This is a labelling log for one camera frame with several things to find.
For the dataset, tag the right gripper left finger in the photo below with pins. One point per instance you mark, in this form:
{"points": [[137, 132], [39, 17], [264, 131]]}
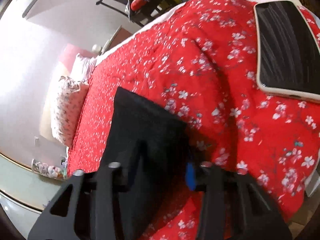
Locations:
{"points": [[89, 206]]}

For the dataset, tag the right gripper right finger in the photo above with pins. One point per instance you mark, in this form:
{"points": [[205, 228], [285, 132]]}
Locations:
{"points": [[234, 206]]}

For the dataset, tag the black pants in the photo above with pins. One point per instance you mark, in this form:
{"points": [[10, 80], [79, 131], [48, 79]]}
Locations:
{"points": [[146, 156]]}

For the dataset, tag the stuffed toy stack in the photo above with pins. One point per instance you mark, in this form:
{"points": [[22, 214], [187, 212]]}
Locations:
{"points": [[49, 171]]}

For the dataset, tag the wardrobe with purple flowers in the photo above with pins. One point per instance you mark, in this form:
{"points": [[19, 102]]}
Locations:
{"points": [[24, 194]]}

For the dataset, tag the floral pink pillow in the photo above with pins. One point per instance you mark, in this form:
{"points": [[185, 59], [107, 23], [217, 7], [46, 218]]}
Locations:
{"points": [[66, 107]]}

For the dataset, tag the red floral bedspread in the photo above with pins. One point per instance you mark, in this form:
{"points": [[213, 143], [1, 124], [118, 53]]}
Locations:
{"points": [[201, 65]]}

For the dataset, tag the white round lamp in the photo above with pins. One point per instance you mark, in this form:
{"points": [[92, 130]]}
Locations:
{"points": [[96, 49]]}

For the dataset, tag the smartphone with beige case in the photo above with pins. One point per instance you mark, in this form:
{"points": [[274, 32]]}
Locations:
{"points": [[288, 52]]}

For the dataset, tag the right bedside table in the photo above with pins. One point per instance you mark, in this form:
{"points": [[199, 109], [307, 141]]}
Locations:
{"points": [[119, 36]]}

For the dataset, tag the black wooden chair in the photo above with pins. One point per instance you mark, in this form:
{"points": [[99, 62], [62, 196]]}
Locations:
{"points": [[147, 14]]}

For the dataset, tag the wall socket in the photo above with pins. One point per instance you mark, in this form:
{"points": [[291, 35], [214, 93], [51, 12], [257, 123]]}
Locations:
{"points": [[36, 141]]}

